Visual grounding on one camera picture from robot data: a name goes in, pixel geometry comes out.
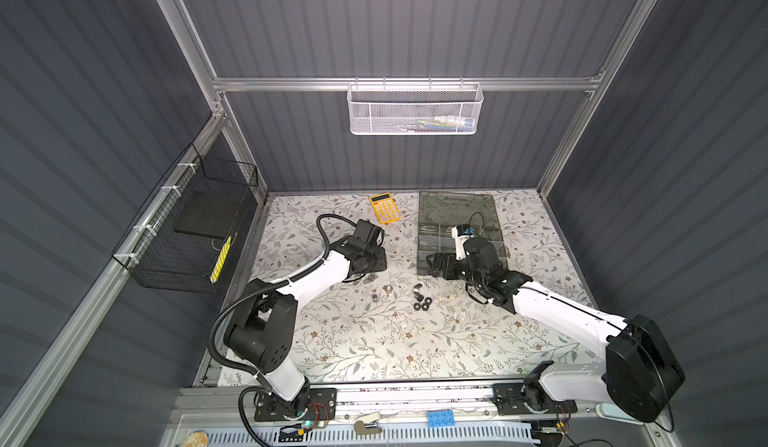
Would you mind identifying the floral patterned table mat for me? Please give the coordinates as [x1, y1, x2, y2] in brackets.
[251, 190, 597, 383]

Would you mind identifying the black wire mesh basket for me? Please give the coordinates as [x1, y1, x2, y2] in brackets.
[113, 147, 260, 294]

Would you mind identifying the green transparent compartment organizer box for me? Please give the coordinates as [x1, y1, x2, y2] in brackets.
[416, 191, 511, 278]

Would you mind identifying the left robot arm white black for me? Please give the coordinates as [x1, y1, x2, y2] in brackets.
[207, 214, 387, 416]

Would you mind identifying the yellow calculator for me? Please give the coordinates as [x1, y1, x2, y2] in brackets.
[369, 193, 401, 225]

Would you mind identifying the black nuts cluster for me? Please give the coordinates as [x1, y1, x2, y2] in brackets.
[412, 283, 433, 311]

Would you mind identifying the blue toy brick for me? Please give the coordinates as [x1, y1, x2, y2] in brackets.
[427, 410, 455, 429]

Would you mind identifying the white wire mesh basket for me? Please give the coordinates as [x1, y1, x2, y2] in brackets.
[346, 82, 484, 136]

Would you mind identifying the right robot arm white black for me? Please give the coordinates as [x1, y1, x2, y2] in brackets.
[426, 235, 686, 423]

